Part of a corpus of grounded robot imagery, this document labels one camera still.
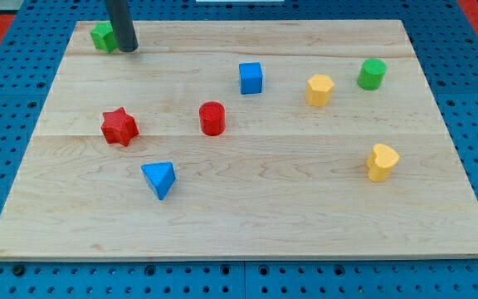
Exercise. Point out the yellow heart block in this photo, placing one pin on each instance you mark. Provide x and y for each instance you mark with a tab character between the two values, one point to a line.
381	162

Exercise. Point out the light wooden board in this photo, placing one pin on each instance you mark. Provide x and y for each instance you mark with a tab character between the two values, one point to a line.
284	181

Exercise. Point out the red cylinder block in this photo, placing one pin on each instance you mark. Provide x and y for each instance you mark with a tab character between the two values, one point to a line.
212	117

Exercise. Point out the blue cube block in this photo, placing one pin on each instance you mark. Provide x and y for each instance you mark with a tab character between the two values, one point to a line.
251	78

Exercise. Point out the blue triangle block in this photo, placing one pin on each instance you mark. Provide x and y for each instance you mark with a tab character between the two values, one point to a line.
160	177

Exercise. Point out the yellow hexagon block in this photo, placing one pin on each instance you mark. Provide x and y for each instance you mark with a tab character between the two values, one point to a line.
319	90

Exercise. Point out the red star block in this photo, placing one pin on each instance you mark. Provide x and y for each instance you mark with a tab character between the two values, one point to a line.
118	127

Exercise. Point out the green cylinder block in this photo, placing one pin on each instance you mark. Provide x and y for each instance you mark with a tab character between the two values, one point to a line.
371	74

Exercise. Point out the green star block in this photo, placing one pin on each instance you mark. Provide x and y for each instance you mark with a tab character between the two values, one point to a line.
103	37

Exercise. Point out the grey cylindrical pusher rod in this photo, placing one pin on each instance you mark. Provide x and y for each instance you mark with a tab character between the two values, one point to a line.
122	24

